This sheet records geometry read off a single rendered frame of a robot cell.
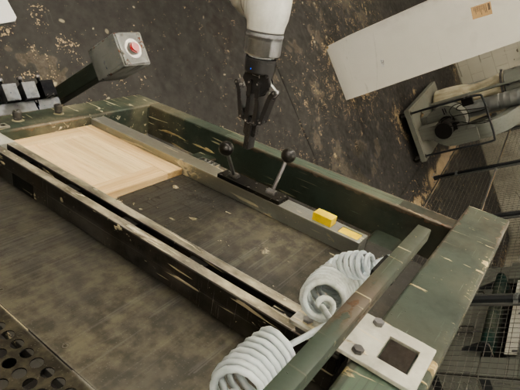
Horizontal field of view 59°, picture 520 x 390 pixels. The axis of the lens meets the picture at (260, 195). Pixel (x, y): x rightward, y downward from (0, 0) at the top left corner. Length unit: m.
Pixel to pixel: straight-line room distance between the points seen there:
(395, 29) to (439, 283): 3.89
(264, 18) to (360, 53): 3.72
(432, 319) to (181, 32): 2.84
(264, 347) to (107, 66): 1.41
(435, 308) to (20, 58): 2.26
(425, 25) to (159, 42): 2.44
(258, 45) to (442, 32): 3.53
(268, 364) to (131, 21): 2.77
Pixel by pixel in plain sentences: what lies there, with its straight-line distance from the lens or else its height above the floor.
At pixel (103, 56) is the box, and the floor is 0.84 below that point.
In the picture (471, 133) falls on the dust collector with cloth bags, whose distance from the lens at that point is 6.23.
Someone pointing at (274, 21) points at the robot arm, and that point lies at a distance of 1.10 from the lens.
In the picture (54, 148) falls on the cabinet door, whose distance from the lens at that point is 1.41.
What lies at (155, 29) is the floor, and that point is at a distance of 3.20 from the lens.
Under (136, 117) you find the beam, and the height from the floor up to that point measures 0.89.
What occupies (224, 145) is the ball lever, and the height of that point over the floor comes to 1.45.
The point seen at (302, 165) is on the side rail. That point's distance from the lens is 1.36.
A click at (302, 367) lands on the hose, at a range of 0.42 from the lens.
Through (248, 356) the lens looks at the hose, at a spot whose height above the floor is 1.88.
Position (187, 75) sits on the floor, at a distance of 3.23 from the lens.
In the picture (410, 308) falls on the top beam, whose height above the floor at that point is 1.88.
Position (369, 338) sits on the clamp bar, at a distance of 0.70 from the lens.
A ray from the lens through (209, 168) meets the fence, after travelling 1.27.
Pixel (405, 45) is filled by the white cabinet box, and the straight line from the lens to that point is 4.64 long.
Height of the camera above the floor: 2.20
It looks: 40 degrees down
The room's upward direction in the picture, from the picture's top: 77 degrees clockwise
